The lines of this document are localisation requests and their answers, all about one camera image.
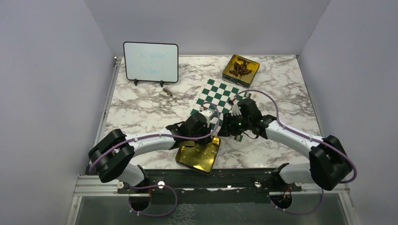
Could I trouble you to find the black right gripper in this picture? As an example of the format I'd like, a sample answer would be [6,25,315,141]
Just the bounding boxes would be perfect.
[217,112,252,136]

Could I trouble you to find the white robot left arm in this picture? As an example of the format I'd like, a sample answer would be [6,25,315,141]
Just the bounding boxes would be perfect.
[88,109,218,193]

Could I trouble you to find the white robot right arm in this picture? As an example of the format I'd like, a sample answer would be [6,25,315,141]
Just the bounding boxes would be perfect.
[218,98,353,191]

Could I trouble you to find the gold tin white pieces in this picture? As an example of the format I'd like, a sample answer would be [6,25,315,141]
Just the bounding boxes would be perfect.
[175,136,221,175]

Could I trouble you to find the green white chess board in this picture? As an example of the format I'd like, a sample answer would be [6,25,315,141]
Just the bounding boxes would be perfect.
[188,79,258,146]

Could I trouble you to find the gold tin dark pieces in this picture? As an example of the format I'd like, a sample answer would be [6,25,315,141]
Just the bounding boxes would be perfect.
[222,54,260,88]

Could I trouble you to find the pile of dark chess pieces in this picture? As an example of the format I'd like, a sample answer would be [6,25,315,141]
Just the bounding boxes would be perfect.
[229,61,252,76]

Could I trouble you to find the small tan clip object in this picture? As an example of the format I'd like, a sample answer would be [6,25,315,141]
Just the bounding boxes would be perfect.
[160,88,172,98]

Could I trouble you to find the small whiteboard on stand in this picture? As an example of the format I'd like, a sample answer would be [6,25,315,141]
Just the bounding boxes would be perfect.
[123,41,179,86]

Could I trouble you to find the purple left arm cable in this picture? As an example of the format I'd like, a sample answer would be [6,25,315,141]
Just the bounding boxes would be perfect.
[88,102,221,218]

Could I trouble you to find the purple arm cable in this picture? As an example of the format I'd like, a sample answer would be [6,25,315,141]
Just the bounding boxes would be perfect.
[228,89,358,216]
[88,102,221,218]

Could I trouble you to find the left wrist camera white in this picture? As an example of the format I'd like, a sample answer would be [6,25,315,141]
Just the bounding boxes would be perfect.
[200,108,218,120]

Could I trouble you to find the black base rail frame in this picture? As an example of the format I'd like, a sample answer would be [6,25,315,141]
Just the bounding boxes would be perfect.
[74,167,346,206]

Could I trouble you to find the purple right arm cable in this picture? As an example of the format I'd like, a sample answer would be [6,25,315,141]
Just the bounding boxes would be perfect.
[228,89,358,216]

